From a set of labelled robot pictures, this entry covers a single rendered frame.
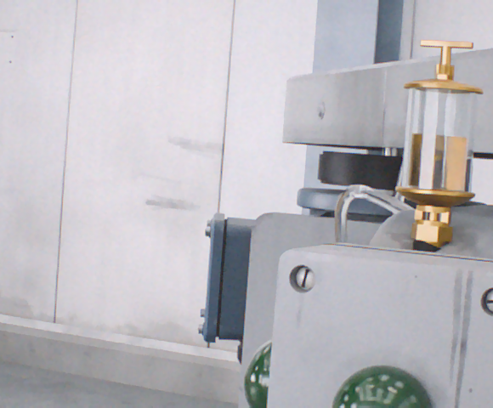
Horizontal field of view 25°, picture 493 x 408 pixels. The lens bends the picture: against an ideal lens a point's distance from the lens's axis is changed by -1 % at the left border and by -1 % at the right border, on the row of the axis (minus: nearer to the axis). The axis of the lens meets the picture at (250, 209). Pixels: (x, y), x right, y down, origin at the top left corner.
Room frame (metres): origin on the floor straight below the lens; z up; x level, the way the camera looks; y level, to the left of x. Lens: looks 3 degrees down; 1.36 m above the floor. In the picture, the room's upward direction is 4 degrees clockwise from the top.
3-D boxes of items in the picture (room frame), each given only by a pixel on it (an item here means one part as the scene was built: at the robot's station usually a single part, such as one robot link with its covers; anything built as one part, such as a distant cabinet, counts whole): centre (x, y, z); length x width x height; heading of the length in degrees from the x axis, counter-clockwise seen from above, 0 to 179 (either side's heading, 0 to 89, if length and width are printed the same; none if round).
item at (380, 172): (0.88, -0.11, 1.35); 0.12 x 0.12 x 0.04
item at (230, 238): (0.88, -0.01, 1.25); 0.10 x 0.08 x 0.12; 1
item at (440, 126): (0.40, -0.07, 1.37); 0.03 x 0.02 x 0.03; 66
